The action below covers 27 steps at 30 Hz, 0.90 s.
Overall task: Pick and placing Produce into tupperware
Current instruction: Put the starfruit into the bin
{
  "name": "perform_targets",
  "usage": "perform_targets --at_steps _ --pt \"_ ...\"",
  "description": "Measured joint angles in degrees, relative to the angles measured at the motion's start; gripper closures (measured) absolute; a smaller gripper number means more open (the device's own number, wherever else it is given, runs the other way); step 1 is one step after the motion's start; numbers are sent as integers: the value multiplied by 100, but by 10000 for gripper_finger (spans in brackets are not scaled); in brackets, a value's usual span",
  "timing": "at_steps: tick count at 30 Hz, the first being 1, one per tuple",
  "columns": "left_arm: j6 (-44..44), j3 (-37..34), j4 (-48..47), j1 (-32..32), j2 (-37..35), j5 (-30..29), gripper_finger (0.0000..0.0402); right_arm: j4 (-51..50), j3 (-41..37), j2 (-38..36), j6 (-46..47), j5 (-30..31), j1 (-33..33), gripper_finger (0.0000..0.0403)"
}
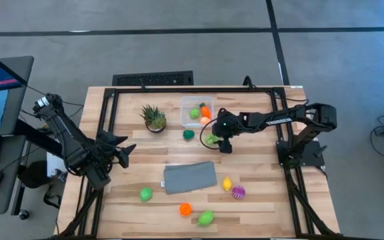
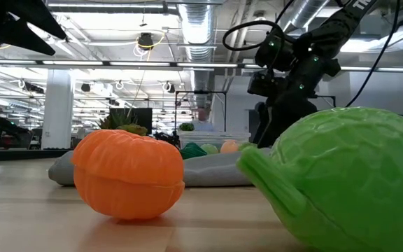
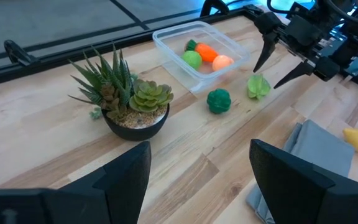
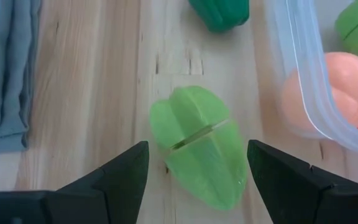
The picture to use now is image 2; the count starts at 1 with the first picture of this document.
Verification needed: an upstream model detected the black metal frame stand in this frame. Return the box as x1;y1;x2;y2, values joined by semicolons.
174;90;227;133

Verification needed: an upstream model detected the orange toy tangerine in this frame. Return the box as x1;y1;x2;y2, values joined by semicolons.
71;128;185;221

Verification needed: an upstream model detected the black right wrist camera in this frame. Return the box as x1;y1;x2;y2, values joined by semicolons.
247;69;287;98

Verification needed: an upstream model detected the black aluminium table frame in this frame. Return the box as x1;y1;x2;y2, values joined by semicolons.
0;148;73;162

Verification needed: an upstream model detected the light green toy cabbage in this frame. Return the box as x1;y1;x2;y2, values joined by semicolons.
236;106;403;252

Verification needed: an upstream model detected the clear plastic tupperware container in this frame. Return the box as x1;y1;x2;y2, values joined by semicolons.
177;130;252;155

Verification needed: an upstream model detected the silver corrugated ventilation duct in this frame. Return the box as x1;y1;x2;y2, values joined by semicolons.
176;0;217;118

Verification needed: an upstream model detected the overhead light bar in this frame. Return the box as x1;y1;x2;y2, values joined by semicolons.
0;58;403;73

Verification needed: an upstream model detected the grey folded cloth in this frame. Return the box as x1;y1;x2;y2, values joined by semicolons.
48;146;272;188

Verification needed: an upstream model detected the grey door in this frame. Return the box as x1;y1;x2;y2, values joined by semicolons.
248;109;271;148

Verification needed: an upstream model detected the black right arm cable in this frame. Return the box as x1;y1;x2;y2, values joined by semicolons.
344;0;402;108

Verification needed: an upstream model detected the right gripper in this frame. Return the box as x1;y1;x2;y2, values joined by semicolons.
257;55;341;148

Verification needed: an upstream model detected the black ceiling camera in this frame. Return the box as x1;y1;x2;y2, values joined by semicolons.
137;31;155;50

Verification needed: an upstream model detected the dark green toy vegetable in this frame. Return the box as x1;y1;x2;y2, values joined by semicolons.
179;141;208;160

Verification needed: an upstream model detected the black background monitor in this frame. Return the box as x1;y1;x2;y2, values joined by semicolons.
131;107;153;136

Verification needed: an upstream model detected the potted succulent plant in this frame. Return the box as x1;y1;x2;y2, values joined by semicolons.
98;108;149;137

